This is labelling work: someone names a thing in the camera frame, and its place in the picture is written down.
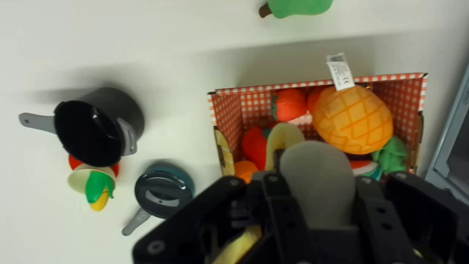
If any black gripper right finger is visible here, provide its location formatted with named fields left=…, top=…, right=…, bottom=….
left=353, top=173, right=469, bottom=264

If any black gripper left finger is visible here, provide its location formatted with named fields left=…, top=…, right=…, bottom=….
left=132, top=173, right=308, bottom=264

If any yellow banana plush toy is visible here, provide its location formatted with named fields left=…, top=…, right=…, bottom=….
left=214, top=124, right=305, bottom=264

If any dark grey toy pan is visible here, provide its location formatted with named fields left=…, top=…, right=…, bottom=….
left=122, top=162, right=195, bottom=236

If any light blue toy oven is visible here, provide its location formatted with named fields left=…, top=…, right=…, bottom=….
left=425, top=66, right=469, bottom=204

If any red tomato plush toy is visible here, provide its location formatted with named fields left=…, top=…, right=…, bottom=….
left=242, top=126, right=267, bottom=169

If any orange pineapple plush toy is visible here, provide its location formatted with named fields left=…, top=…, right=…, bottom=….
left=312, top=85, right=393, bottom=156

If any red checkered cardboard box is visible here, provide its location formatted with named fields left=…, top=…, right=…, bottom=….
left=208, top=74, right=428, bottom=175

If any black toy pot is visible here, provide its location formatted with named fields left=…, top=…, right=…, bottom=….
left=19, top=87, right=145, bottom=168

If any red strawberry plush toy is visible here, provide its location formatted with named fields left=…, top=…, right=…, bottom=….
left=271, top=90, right=308, bottom=122

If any green pear plush toy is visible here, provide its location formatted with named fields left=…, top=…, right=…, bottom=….
left=258, top=0, right=333, bottom=19

